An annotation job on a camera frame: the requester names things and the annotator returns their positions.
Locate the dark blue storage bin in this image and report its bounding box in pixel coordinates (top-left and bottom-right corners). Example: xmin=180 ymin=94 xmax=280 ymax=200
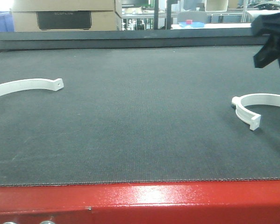
xmin=0 ymin=11 xmax=14 ymax=32

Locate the white plastic bin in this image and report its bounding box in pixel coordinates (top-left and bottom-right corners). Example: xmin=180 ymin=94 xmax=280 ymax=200
xmin=205 ymin=0 xmax=229 ymax=12

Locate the small white pipe clamp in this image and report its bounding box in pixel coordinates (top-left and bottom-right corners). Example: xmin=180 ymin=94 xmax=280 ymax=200
xmin=231 ymin=93 xmax=280 ymax=131

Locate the light blue tray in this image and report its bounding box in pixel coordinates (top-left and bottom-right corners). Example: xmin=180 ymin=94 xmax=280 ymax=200
xmin=178 ymin=22 xmax=205 ymax=29

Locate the large white pipe clamp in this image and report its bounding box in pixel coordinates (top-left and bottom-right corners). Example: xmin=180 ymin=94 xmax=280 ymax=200
xmin=0 ymin=78 xmax=64 ymax=97

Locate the dark table edge rail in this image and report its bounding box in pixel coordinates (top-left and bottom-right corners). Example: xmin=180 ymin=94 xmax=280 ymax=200
xmin=0 ymin=28 xmax=268 ymax=50

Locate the large cardboard box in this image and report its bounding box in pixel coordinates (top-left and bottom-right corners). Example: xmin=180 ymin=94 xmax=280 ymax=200
xmin=11 ymin=0 xmax=122 ymax=32

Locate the red metal front frame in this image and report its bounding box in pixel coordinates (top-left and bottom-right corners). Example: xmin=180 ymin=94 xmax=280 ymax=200
xmin=0 ymin=180 xmax=280 ymax=224

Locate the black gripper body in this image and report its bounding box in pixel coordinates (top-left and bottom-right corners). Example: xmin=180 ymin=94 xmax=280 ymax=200
xmin=251 ymin=12 xmax=280 ymax=68

